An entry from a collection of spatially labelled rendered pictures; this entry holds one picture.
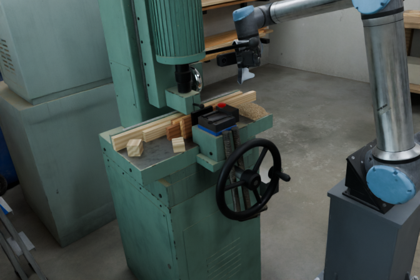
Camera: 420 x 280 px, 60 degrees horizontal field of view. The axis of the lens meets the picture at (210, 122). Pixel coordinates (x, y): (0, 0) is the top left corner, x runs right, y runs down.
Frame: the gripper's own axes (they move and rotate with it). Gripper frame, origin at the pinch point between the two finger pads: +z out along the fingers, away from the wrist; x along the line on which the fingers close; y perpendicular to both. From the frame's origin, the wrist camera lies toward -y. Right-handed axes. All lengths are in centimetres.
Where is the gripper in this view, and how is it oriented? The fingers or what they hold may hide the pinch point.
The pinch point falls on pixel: (235, 63)
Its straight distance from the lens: 128.5
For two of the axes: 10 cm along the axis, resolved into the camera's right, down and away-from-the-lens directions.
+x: 1.7, 9.4, 2.9
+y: 9.6, -0.9, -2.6
